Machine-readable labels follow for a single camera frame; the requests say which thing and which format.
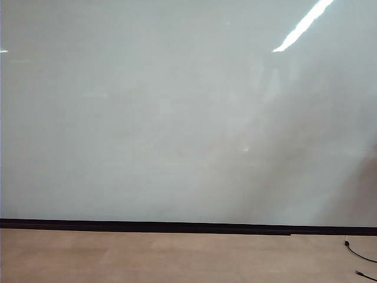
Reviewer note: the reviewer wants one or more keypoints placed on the white glossy whiteboard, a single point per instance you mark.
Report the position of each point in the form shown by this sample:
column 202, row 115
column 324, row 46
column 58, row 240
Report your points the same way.
column 117, row 103

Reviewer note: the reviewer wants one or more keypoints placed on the black whiteboard bottom rail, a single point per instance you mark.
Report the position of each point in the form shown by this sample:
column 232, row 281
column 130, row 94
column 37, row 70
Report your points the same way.
column 176, row 227

